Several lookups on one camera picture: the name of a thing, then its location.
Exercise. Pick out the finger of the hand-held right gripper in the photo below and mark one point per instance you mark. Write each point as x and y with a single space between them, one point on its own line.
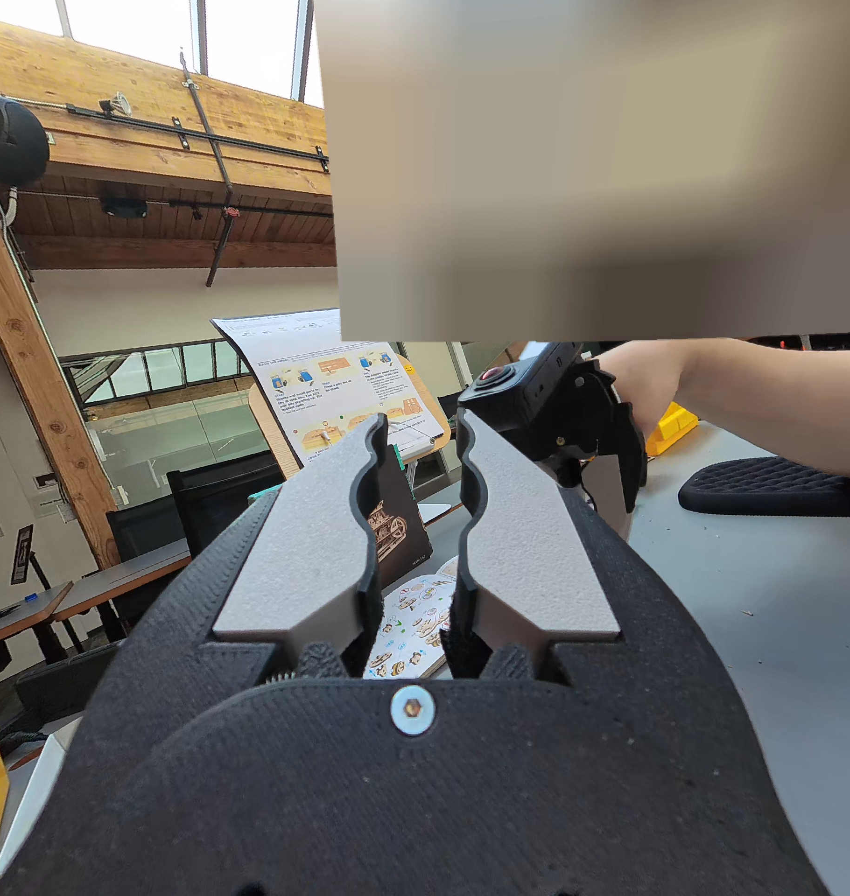
607 490

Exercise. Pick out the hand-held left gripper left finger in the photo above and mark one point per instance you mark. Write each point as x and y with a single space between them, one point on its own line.
299 560

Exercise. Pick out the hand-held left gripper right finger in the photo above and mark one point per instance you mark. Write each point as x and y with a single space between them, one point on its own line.
537 560

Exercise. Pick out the person's right forearm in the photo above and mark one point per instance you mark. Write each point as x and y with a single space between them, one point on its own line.
747 399

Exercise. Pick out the black office chair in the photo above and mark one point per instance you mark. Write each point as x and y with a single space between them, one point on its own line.
145 532
215 497

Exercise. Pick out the black kit box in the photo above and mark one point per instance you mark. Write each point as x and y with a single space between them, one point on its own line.
404 518

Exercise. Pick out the illustrated instruction booklet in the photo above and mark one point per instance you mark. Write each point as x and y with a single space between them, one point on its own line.
411 616

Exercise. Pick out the wooden display stand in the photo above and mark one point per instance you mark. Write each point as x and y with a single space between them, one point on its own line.
271 434

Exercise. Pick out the black wrist rest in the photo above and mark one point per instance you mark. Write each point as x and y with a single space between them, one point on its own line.
768 486

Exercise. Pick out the printed instruction sheet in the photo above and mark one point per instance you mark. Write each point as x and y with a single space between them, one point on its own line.
313 392

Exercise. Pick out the grey desk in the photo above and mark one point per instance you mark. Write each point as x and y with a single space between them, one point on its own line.
124 574
18 609

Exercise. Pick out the small black sign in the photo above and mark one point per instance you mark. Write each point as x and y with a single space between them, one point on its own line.
21 554

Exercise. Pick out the black ceiling pipe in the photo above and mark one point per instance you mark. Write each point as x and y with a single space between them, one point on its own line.
218 182

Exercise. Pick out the black round speaker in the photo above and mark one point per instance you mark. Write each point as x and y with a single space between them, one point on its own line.
11 140

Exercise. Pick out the wooden post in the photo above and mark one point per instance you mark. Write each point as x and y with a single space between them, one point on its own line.
40 392

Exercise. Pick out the black lighting rail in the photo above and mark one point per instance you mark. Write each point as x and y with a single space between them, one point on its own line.
187 136

